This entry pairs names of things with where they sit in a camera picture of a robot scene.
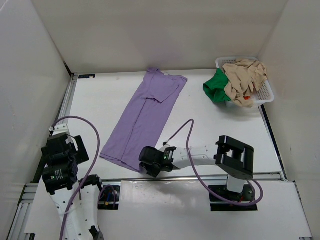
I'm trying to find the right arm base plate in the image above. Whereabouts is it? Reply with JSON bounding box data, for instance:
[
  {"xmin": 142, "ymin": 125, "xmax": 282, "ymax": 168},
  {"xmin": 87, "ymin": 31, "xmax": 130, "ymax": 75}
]
[{"xmin": 208, "ymin": 184, "xmax": 258, "ymax": 212}]

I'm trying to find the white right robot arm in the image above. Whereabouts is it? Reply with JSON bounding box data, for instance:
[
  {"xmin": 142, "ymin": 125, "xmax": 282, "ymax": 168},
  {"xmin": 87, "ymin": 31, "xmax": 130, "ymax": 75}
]
[{"xmin": 139, "ymin": 135, "xmax": 254, "ymax": 200}]

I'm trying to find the green t shirt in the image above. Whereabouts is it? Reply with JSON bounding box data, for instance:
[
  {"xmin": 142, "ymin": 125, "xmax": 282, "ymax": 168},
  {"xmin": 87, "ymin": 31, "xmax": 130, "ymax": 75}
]
[{"xmin": 203, "ymin": 68, "xmax": 231, "ymax": 103}]

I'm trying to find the purple t shirt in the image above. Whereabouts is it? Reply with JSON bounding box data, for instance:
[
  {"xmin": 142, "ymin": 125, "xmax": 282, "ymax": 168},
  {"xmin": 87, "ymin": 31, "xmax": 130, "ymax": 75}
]
[{"xmin": 100, "ymin": 68, "xmax": 188, "ymax": 173}]

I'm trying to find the white front cover board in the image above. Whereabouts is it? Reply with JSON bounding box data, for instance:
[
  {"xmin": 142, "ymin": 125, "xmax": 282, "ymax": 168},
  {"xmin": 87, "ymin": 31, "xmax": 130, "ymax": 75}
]
[{"xmin": 24, "ymin": 179, "xmax": 313, "ymax": 237}]

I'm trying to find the white plastic basket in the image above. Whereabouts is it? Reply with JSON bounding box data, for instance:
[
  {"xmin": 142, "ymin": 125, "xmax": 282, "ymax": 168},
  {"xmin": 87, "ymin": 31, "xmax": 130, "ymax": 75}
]
[{"xmin": 215, "ymin": 56, "xmax": 275, "ymax": 108}]

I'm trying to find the beige t shirt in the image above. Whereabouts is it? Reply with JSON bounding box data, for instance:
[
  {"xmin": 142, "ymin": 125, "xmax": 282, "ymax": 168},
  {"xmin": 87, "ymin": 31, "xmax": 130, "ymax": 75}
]
[{"xmin": 222, "ymin": 58, "xmax": 268, "ymax": 108}]

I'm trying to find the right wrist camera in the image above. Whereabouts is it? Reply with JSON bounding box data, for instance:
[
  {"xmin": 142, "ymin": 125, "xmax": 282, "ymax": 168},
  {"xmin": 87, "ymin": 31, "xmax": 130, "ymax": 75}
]
[{"xmin": 139, "ymin": 146, "xmax": 164, "ymax": 166}]

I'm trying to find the aluminium table edge rail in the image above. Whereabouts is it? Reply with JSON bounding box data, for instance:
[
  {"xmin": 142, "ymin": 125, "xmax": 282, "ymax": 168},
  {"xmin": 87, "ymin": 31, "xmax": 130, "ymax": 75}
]
[{"xmin": 53, "ymin": 73, "xmax": 79, "ymax": 122}]

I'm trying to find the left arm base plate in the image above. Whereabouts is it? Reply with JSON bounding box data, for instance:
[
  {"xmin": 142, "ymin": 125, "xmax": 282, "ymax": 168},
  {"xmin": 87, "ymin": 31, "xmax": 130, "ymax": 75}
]
[{"xmin": 98, "ymin": 184, "xmax": 121, "ymax": 211}]

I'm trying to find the aluminium front rail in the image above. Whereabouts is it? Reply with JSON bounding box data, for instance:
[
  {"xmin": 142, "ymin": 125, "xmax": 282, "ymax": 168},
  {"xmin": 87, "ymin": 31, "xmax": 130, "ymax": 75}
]
[{"xmin": 102, "ymin": 173, "xmax": 286, "ymax": 183}]

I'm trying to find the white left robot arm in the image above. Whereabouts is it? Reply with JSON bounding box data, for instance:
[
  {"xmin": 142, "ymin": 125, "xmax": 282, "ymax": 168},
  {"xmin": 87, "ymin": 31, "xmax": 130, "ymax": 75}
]
[{"xmin": 41, "ymin": 133, "xmax": 105, "ymax": 240}]

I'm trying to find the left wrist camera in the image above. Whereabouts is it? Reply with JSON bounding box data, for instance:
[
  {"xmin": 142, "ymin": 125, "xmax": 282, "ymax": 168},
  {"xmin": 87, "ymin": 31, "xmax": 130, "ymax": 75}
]
[{"xmin": 41, "ymin": 123, "xmax": 74, "ymax": 156}]

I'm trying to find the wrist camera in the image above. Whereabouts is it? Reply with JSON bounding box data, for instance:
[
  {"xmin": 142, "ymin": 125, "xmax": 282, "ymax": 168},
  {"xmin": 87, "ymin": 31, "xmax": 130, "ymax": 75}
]
[
  {"xmin": 139, "ymin": 146, "xmax": 164, "ymax": 166},
  {"xmin": 41, "ymin": 123, "xmax": 74, "ymax": 156}
]

